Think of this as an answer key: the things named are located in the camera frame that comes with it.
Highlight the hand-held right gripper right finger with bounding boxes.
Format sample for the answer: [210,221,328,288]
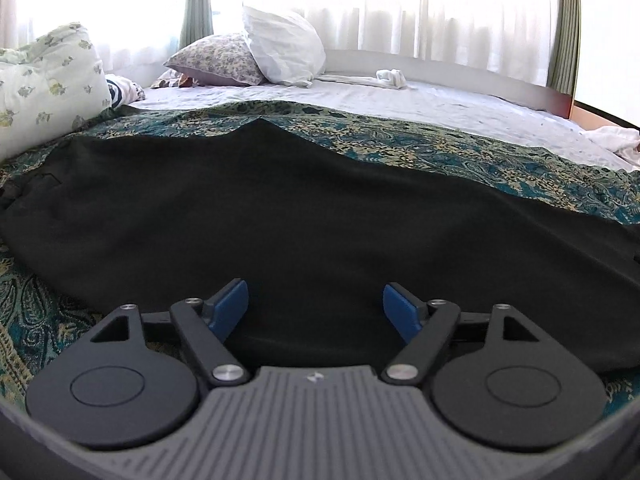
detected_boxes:
[382,282,542,389]

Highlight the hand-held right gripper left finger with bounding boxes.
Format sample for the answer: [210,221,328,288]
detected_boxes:
[90,279,251,389]

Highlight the black pants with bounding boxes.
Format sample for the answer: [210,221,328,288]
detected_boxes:
[0,115,640,376]

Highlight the teal paisley blanket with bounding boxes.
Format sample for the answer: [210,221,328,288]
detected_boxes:
[0,99,640,411]

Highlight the white bed sheet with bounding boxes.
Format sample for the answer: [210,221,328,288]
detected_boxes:
[132,71,640,172]

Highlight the knotted white cloth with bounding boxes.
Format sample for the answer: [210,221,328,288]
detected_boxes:
[315,67,419,92]

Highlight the navy patterned cloth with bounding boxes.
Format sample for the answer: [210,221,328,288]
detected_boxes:
[104,74,146,110]

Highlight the purple floral pillow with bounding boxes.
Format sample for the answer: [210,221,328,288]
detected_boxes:
[164,32,266,87]

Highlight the grey bed side panel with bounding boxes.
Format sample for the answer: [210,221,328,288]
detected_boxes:
[324,48,574,112]

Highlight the white pillow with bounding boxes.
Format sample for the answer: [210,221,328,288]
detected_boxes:
[242,2,327,89]

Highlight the crumpled white cloth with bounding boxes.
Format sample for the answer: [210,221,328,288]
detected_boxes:
[585,125,640,171]

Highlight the wooden headboard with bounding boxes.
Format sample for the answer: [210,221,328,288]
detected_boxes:
[569,100,640,130]

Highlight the green curtain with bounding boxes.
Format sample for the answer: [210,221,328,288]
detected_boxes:
[546,0,582,97]
[178,0,215,52]

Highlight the white sheer curtain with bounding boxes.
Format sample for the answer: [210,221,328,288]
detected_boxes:
[0,0,557,87]

